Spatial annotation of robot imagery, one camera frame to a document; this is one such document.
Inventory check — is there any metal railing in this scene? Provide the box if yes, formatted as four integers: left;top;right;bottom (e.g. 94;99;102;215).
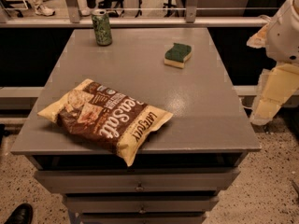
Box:
1;0;271;28

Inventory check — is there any black shoe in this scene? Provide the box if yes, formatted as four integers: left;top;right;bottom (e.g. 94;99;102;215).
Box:
4;203;33;224

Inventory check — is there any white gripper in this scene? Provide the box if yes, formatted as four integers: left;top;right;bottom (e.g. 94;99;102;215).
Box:
247;0;299;125

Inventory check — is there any white sneaker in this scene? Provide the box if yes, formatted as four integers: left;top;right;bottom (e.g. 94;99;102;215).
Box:
35;5;55;17

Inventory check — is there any brown sea salt chips bag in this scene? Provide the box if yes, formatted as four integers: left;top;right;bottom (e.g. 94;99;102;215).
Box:
39;79;173;165

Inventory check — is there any green soda can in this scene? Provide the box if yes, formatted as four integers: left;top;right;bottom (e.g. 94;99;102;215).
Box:
92;9;112;46

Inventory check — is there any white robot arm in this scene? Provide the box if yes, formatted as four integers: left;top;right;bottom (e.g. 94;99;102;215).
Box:
247;0;299;126

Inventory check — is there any green and yellow sponge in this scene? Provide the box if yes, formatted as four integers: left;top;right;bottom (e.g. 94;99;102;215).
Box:
164;43;192;68

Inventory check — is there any grey drawer cabinet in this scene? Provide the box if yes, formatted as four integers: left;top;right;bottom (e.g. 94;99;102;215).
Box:
12;28;260;224

